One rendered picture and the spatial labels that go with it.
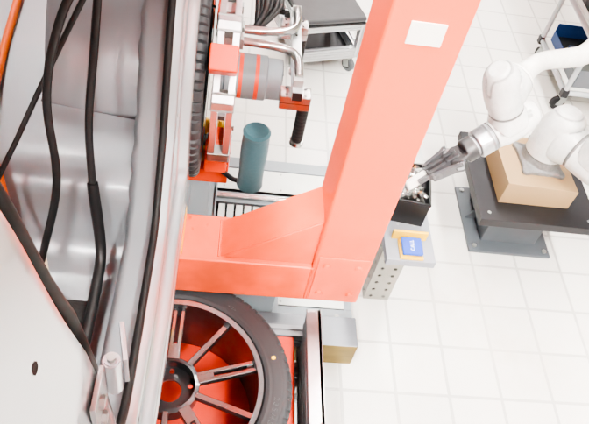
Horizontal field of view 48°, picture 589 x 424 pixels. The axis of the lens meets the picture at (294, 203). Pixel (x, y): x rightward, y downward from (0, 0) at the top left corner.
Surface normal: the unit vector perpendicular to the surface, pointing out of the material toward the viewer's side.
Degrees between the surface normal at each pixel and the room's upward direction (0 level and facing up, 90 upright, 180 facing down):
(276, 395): 0
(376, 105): 90
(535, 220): 0
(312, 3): 0
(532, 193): 90
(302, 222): 36
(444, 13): 90
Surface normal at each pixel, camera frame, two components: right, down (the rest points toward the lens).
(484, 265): 0.15, -0.65
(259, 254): 0.01, 0.76
